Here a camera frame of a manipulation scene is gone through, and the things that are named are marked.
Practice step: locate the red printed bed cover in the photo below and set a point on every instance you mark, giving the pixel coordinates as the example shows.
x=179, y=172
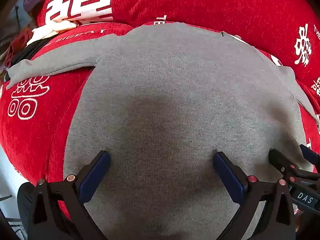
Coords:
x=25, y=130

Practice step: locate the red printed folded quilt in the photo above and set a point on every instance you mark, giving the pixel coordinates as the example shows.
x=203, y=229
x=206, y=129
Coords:
x=200, y=0

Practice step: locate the black cloth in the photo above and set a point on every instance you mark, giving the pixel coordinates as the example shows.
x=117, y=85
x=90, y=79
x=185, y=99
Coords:
x=30, y=51

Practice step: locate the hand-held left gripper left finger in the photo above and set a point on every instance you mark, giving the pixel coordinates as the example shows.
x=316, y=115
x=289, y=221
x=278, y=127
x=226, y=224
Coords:
x=96, y=172

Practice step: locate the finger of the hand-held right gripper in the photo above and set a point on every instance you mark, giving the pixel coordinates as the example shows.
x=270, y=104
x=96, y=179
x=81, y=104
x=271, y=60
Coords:
x=310, y=155
x=280, y=158

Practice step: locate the cream cloth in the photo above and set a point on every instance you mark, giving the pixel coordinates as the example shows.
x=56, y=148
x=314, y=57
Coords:
x=50, y=31

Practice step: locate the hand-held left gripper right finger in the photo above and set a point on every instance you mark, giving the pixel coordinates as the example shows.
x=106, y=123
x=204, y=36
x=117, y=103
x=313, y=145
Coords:
x=226, y=172

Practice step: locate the pile of mixed clothes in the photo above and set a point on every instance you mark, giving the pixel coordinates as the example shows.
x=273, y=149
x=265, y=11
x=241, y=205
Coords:
x=27, y=2

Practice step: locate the grey knit sweater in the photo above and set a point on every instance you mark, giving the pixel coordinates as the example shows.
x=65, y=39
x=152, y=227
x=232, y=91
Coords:
x=162, y=92

